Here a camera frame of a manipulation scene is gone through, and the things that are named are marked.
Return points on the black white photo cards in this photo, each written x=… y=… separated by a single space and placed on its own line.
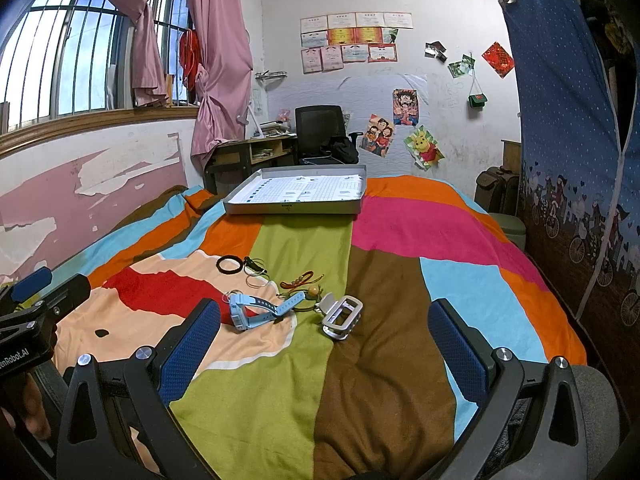
x=435 y=50

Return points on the grey cardboard tray box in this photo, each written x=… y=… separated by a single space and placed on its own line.
x=308 y=189

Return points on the brown suitcase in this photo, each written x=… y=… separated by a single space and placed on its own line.
x=497 y=190

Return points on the red square paper decoration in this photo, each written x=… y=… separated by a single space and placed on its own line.
x=499 y=59

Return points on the winnie pooh poster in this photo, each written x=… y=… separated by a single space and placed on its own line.
x=423 y=148

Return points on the wall certificates cluster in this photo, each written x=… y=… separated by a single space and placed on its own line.
x=329 y=42

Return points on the black office chair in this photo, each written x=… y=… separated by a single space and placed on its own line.
x=322 y=138

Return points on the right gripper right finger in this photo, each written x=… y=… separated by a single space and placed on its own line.
x=528 y=423

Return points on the anime boy poster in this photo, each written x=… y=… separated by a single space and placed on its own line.
x=405 y=107

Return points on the pink curtain left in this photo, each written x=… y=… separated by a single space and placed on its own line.
x=147 y=73

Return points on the barred window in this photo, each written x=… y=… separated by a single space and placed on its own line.
x=65 y=57

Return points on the blue fabric wardrobe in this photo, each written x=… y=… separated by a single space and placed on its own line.
x=580 y=158

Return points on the colourful striped bed blanket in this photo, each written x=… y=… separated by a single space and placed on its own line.
x=285 y=401

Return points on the dark wooden desk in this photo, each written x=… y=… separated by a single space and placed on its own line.
x=245 y=157

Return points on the large silver bangle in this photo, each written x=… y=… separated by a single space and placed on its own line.
x=257 y=281

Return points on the pink curtain right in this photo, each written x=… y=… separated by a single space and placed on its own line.
x=222 y=81

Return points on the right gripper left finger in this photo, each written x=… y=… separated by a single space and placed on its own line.
x=117 y=422

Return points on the pink curtain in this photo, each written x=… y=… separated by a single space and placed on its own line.
x=147 y=73
x=222 y=81

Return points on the small green hanging bag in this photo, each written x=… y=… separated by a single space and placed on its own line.
x=477 y=100

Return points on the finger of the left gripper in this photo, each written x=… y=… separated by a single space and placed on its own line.
x=29 y=286
x=64 y=299

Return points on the green photo cards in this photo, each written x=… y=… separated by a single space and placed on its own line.
x=463 y=67

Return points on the person's left hand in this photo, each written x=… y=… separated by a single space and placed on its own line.
x=27 y=406

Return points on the cartoon family poster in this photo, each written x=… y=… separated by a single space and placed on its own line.
x=378 y=136

